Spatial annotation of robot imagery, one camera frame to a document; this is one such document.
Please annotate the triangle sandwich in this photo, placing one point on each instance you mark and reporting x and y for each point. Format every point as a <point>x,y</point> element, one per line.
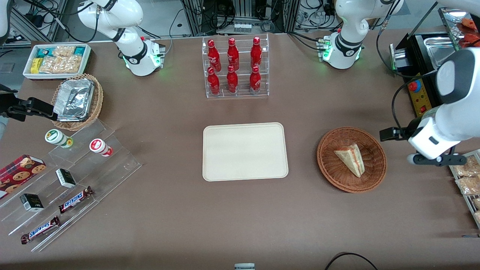
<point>351,159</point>

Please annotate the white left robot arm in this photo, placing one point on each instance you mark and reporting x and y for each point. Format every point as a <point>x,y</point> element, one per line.
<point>348,45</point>

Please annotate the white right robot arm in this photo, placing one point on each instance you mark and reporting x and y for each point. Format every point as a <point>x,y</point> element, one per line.
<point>131,45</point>

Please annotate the light wicker basket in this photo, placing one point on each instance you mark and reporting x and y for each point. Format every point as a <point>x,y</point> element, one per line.
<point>98,101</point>

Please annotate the brown wicker basket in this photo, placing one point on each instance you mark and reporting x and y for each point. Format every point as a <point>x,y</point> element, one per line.
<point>332,165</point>

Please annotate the beige plastic tray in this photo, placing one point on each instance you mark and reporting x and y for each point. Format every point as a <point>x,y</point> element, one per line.
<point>243,152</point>

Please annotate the green lid cup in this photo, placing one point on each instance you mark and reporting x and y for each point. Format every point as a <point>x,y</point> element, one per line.
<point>56,137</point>

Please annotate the white snack bin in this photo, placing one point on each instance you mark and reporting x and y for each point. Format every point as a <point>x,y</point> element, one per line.
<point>28,73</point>

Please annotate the silver foil container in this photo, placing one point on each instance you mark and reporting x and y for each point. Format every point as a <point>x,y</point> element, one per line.
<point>75,99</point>

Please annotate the black food warmer case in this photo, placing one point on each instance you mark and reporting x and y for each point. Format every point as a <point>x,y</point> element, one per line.
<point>425,101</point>

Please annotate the yellow snack pack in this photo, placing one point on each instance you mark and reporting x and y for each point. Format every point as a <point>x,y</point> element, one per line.
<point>35,65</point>

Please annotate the clear bag of snacks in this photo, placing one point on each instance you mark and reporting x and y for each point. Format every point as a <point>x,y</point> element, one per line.
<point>468,167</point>
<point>468,185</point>

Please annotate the clear cracker bag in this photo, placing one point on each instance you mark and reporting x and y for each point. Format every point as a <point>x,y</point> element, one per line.
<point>63,50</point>
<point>60,65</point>

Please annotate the teal snack pack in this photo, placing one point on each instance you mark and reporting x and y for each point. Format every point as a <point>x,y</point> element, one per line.
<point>44,52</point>
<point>79,50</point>

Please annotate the red cookie box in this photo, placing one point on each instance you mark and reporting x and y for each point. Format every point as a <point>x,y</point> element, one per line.
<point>18,172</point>

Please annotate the red lid cup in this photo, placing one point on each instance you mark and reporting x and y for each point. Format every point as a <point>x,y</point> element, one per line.
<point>99,146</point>

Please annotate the small black box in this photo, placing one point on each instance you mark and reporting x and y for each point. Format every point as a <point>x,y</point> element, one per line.
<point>32,202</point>
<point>65,178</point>

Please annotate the steel warmer pan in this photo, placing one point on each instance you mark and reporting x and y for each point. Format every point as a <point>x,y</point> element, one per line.
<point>438,48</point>

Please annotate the clear acrylic stepped display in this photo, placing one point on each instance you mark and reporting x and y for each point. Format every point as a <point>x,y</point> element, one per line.
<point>112,167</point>

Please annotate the Snickers chocolate bar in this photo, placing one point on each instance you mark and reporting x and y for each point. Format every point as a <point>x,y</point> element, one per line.
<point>75,200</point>
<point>39,230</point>

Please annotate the red fried food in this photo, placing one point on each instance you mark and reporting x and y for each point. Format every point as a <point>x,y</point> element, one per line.
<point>471,39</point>
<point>469,23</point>

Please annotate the red cola bottle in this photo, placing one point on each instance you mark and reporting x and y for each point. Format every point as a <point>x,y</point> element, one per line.
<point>256,52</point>
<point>233,54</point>
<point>232,80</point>
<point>213,56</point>
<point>255,80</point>
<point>213,82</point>

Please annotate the clear acrylic bottle rack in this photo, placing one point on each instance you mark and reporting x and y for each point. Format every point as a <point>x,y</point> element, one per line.
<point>243,92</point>

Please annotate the small grey device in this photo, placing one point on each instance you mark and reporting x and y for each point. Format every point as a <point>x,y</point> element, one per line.
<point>244,266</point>

